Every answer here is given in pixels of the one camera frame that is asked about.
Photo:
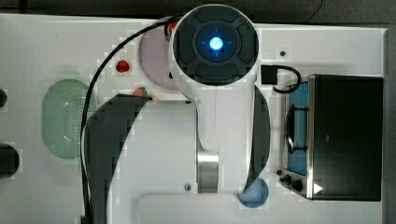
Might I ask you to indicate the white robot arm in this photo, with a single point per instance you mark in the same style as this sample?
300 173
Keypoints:
214 60

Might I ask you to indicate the black toaster oven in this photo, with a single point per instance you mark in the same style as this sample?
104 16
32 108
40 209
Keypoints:
333 138

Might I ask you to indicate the pink strawberry toy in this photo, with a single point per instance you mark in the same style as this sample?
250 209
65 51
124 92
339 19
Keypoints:
141 92

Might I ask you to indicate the grey round plate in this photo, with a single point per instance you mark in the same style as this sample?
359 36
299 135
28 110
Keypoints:
153 58

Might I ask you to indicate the dark red strawberry toy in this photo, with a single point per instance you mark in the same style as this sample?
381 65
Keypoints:
122 66

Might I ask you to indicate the red ketchup bottle toy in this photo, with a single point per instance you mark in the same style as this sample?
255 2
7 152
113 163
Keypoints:
171 27

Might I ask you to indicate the blue bowl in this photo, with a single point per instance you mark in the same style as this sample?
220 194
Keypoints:
255 195

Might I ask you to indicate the green perforated colander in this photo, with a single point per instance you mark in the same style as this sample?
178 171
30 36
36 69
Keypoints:
62 109

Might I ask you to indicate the black cylinder at table edge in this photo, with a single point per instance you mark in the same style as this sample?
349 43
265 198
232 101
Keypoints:
9 161

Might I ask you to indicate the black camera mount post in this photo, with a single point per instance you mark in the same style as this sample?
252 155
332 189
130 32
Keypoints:
3 98

